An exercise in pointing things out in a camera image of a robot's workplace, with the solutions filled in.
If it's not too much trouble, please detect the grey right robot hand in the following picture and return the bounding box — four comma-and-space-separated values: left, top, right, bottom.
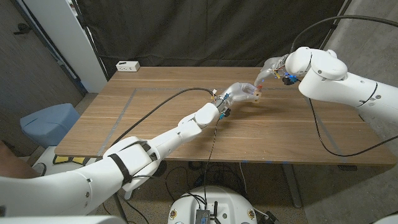
254, 55, 292, 88

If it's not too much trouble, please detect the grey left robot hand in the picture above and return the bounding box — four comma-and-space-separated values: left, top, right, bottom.
216, 82, 260, 110

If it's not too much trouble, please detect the black backdrop stand pole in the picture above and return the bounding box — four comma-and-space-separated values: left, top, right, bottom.
70, 0, 110, 82
318, 0, 354, 53

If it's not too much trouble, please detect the black backdrop curtain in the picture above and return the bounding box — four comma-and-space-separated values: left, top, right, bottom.
75, 0, 346, 78

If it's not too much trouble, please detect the black round disc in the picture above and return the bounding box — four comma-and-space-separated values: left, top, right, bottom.
155, 159, 168, 178

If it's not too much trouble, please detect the grey table leg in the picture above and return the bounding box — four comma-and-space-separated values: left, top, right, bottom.
280, 163, 303, 209

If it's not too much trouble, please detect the white power strip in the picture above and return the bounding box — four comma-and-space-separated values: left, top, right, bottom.
115, 60, 141, 73

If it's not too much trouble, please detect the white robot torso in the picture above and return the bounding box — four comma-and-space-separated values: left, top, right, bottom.
167, 185, 259, 224

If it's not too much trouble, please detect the grey electronics box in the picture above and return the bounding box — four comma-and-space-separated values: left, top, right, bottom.
195, 208, 212, 224

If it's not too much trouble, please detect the yellow black striped base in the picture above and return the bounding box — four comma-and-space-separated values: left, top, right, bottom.
52, 154, 91, 166

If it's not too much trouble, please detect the blue padded stool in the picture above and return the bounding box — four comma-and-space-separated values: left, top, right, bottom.
19, 103, 81, 149

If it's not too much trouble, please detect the person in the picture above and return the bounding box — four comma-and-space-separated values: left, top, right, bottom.
0, 141, 48, 181

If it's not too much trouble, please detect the thin black hanging cable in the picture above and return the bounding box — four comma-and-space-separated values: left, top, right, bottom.
306, 98, 398, 158
202, 119, 220, 202

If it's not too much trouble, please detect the black cable bundle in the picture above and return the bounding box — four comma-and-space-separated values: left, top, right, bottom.
164, 161, 247, 202

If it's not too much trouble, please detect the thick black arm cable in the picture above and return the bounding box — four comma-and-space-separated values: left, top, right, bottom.
289, 14, 398, 54
110, 87, 217, 147

